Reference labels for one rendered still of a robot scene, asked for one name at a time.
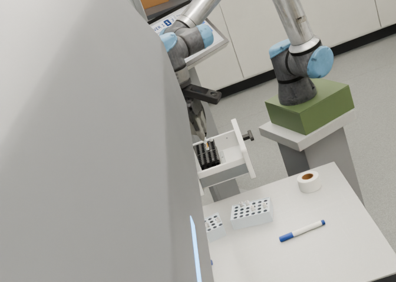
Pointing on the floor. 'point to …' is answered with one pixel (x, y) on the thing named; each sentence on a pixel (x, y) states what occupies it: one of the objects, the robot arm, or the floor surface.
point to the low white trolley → (355, 255)
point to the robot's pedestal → (316, 148)
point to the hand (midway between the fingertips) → (205, 135)
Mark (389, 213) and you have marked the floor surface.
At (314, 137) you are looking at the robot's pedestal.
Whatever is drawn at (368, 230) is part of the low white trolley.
